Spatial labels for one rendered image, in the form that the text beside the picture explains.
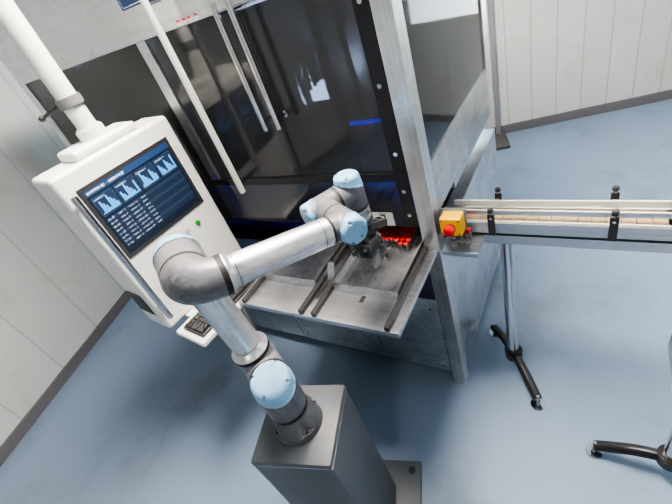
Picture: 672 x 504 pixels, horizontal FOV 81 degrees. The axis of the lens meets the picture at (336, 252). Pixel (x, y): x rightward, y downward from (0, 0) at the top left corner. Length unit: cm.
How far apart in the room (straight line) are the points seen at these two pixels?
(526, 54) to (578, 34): 39
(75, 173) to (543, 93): 373
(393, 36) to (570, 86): 325
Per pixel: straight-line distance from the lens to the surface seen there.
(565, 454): 203
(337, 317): 137
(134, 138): 172
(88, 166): 165
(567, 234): 150
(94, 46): 203
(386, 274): 145
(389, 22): 118
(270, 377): 113
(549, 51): 417
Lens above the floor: 183
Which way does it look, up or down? 35 degrees down
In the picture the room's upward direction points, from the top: 22 degrees counter-clockwise
